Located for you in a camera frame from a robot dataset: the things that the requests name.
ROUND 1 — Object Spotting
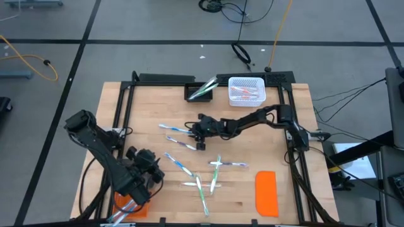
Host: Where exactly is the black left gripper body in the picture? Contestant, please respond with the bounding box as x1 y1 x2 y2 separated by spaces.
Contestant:
126 146 165 184

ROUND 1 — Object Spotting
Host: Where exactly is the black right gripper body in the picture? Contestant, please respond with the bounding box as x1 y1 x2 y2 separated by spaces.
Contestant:
196 113 225 151

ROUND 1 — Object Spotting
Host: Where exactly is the purple toothbrush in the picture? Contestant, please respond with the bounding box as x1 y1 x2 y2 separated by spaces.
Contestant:
165 135 199 151
207 161 249 168

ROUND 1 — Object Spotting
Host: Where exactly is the blue toothbrush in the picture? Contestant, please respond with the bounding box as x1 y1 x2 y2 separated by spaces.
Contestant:
158 123 194 134
106 201 136 223
112 204 140 227
163 153 194 178

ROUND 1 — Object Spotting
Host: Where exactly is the green toothbrush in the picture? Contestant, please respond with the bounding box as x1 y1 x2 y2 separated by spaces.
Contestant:
187 82 220 101
192 76 218 97
194 174 210 218
209 154 222 195

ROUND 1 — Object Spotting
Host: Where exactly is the orange toothbrush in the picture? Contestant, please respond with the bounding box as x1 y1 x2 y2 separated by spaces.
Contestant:
230 85 258 95
181 182 222 189
235 90 261 100

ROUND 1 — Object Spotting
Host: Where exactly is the black mesh basket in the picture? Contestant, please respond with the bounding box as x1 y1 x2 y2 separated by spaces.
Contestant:
184 81 214 103

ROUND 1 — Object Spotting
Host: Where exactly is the orange perforated basket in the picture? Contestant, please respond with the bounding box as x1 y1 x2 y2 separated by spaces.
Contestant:
112 192 151 219

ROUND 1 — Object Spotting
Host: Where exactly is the white perforated basket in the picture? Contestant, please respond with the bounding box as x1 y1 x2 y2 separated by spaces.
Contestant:
227 76 266 107

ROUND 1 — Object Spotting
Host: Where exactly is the black flat panel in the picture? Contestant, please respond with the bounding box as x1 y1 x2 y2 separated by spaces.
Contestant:
138 73 196 84

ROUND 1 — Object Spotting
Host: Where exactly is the silver label strip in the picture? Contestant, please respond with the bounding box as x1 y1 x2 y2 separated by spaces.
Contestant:
99 222 136 227

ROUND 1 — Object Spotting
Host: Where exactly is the black perforated panel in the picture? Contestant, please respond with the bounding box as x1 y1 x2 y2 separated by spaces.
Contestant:
217 71 296 86

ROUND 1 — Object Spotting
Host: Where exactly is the orange plastic lid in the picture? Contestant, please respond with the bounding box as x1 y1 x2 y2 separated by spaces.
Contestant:
254 170 280 218

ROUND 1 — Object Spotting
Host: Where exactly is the black glove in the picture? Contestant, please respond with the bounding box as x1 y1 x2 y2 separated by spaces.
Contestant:
331 172 356 192

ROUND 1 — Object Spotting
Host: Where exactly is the black desk beam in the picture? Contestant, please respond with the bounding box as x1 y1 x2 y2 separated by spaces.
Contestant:
328 129 395 167

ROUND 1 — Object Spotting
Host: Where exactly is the white paper sheet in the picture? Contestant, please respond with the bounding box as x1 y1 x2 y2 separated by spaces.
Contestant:
333 142 377 181

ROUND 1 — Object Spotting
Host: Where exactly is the black caster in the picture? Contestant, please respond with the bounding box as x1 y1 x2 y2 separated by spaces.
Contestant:
0 96 13 115

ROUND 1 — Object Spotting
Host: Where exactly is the blue-grey cart base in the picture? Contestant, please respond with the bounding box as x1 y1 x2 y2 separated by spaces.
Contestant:
3 0 64 8
0 70 34 80

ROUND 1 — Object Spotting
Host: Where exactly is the grey desk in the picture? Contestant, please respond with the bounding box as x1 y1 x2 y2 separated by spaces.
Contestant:
384 66 404 148
378 145 404 227

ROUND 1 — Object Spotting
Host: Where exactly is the black keyboard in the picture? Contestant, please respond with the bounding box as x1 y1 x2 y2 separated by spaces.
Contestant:
387 172 404 202

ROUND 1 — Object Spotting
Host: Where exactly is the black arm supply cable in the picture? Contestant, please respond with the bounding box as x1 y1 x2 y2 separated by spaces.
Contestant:
78 146 107 217

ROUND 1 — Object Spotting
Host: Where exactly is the black hanging cable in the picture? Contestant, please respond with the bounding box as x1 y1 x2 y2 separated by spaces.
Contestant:
231 0 253 71

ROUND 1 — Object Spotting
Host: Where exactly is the yellow hanging power cable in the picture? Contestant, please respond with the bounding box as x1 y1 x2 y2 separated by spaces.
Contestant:
267 0 294 71

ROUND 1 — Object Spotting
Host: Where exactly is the black coiled floor cable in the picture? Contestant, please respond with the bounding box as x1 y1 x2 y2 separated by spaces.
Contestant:
198 0 275 25

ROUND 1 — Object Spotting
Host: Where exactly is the yellow floor cable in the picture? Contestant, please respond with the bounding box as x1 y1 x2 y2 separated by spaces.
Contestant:
0 34 59 82

